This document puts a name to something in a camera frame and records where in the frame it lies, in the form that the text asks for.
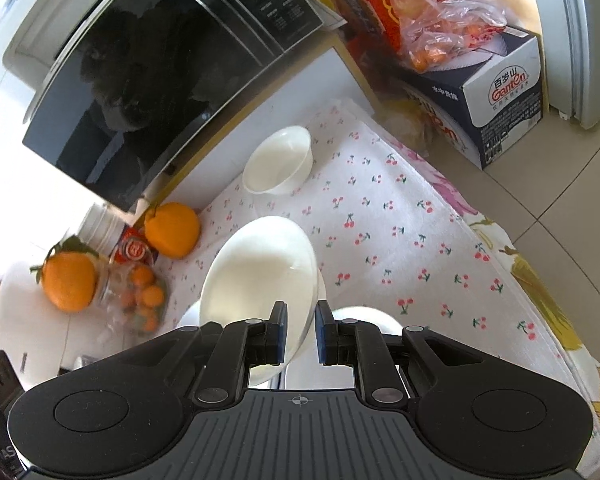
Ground red cardboard box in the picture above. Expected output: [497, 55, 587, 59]
[340, 0, 442, 54]

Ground cherry print tablecloth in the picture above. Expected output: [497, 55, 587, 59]
[152, 99, 593, 461]

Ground blue and white carton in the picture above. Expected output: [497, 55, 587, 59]
[400, 25, 547, 171]

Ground tan cardboard sheet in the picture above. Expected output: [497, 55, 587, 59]
[490, 0, 552, 111]

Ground black microwave oven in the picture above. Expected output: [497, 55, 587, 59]
[22, 0, 326, 213]

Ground medium flared white bowl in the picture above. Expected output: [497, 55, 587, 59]
[242, 126, 314, 196]

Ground red lidded tin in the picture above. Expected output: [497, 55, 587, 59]
[111, 227, 156, 267]

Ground stack of white paper cups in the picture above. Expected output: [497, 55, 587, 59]
[77, 203, 131, 256]

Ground plastic bag of oranges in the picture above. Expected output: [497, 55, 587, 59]
[397, 0, 509, 74]

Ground white refrigerator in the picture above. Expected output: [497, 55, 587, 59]
[550, 0, 600, 132]

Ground large white bowl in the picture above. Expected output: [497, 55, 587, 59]
[177, 300, 405, 391]

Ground large orange with leaves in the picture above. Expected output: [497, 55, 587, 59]
[30, 235, 102, 314]

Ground floral cloth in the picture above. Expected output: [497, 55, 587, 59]
[390, 137, 600, 461]

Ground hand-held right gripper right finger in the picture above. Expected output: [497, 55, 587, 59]
[315, 301, 484, 406]

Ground small deep white bowl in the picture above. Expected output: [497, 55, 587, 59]
[199, 216, 327, 388]

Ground clear container of small oranges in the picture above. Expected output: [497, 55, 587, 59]
[97, 262, 169, 339]

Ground white carton red lettering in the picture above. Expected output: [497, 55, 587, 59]
[405, 87, 481, 162]

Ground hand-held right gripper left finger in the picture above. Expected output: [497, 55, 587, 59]
[126, 301, 288, 406]

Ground large orange with leaf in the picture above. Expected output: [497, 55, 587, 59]
[144, 201, 202, 260]

